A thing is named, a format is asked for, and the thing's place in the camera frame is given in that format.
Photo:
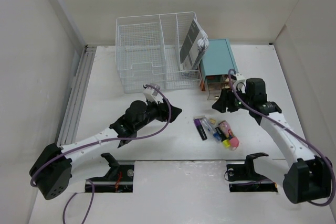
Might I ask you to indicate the pink cartoon glue bottle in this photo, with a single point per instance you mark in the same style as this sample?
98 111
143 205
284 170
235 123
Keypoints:
227 130

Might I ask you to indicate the teal mini drawer cabinet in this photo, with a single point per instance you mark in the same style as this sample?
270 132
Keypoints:
217 60

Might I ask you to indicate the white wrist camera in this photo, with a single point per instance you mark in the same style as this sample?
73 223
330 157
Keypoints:
151 91
236 81

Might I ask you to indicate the white wire desk organizer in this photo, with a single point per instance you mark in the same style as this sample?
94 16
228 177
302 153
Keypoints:
148 51

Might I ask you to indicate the yellow cap black highlighter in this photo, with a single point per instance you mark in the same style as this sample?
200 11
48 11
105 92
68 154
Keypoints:
224 139

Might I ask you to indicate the clear drawer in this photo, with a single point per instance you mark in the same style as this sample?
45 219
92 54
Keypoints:
214 85

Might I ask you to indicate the small silver staple box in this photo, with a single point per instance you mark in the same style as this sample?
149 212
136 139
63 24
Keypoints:
199 117

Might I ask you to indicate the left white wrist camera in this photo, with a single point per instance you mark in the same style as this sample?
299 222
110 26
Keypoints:
151 91

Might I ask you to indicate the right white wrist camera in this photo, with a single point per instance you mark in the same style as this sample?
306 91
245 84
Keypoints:
236 81

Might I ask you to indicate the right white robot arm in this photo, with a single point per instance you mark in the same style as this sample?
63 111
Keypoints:
309 176

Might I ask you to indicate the purple cap black marker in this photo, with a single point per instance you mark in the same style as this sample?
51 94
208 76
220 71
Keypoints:
200 129

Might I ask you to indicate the aluminium rail frame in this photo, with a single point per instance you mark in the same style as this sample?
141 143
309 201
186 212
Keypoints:
79 84

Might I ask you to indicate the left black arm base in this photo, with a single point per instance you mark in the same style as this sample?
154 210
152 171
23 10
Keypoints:
117 179

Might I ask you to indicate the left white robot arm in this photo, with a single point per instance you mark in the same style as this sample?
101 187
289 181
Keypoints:
57 167

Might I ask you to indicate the blue cap clear pen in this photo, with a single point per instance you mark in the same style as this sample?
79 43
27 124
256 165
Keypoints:
210 129

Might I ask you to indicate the grey setup guide booklet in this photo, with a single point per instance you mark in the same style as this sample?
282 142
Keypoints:
194 47

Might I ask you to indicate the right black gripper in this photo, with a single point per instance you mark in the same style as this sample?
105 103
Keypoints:
225 100

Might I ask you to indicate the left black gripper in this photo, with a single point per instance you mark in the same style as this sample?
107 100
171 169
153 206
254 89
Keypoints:
163 110

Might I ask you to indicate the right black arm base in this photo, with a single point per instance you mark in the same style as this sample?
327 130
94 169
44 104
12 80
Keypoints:
243 178

